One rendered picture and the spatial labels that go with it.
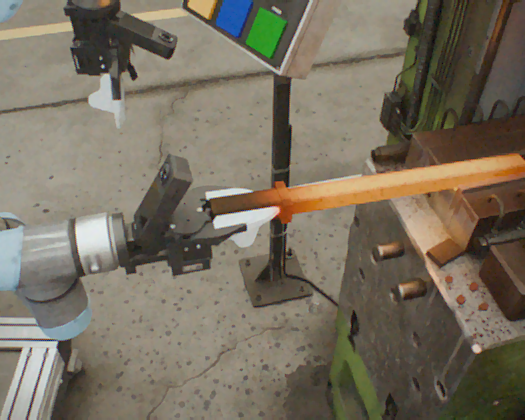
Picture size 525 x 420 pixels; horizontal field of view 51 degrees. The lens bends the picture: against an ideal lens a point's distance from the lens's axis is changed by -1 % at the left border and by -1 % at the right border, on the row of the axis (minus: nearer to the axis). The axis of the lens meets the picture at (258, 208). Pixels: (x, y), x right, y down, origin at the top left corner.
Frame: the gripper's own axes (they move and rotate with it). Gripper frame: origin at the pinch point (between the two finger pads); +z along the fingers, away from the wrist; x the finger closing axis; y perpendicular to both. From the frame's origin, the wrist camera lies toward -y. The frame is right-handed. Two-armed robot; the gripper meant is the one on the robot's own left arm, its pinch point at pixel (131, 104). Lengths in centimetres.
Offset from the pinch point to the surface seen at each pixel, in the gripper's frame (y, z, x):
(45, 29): 98, 93, -196
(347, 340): -44, 51, 19
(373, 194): -39, -8, 30
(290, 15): -29.1, -11.4, -11.8
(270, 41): -25.5, -6.8, -10.6
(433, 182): -48, -8, 28
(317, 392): -41, 93, 13
